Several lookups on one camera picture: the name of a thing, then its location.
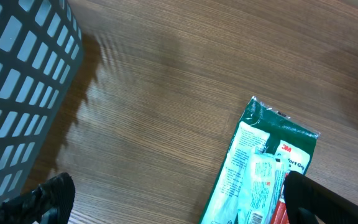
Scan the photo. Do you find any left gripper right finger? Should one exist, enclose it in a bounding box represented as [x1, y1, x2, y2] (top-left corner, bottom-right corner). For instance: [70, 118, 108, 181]
[283, 171, 358, 224]

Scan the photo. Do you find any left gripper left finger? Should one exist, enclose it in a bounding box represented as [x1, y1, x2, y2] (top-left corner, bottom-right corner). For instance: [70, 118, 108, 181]
[0, 172, 75, 224]

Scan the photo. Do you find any red white tube package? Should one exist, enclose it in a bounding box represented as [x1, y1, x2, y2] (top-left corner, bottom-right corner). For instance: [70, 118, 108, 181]
[270, 187, 289, 224]

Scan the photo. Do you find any green 3M gloves package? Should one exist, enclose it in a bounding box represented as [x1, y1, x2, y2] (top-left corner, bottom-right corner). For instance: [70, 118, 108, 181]
[200, 97, 319, 224]

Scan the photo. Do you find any teal toothbrush package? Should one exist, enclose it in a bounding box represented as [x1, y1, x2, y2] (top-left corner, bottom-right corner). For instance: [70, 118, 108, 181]
[237, 153, 288, 224]

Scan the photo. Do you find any grey plastic mesh basket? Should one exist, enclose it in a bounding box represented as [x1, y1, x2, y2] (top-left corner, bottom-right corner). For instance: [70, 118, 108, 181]
[0, 0, 84, 204]

